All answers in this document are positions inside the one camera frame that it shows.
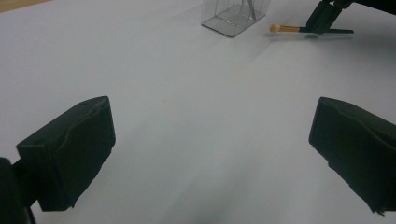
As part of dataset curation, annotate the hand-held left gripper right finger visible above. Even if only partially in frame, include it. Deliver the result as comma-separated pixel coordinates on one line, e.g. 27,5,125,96
308,96,396,216

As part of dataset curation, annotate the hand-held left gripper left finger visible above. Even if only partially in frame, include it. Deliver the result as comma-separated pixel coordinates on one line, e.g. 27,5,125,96
17,95,117,213

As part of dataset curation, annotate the black makeup brush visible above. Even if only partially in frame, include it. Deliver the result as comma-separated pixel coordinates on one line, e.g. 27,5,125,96
269,23,355,35

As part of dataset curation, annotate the clear plastic organizer box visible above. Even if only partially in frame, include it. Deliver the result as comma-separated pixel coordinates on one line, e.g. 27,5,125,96
200,0,272,38

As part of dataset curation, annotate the white table sheet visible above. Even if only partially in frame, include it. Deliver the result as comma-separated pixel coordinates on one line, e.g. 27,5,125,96
0,0,396,224

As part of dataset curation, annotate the wooden table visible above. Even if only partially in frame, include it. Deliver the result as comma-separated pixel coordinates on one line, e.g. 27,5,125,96
0,0,52,14

